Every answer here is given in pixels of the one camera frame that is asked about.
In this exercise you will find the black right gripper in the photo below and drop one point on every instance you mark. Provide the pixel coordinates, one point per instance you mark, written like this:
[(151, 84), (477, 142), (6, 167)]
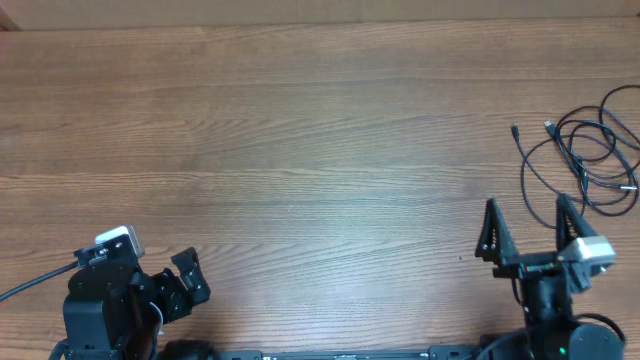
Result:
[(494, 243)]

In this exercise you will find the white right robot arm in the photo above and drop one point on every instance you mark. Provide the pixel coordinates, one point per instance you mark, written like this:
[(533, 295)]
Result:
[(543, 285)]

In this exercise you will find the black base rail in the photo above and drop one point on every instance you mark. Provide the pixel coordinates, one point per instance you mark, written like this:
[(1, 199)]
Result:
[(200, 350)]

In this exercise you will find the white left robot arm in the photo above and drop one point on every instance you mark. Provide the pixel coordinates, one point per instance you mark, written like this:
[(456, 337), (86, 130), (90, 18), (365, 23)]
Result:
[(116, 311)]

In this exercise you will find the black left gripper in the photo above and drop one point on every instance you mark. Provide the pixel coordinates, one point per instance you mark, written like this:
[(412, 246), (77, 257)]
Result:
[(180, 302)]

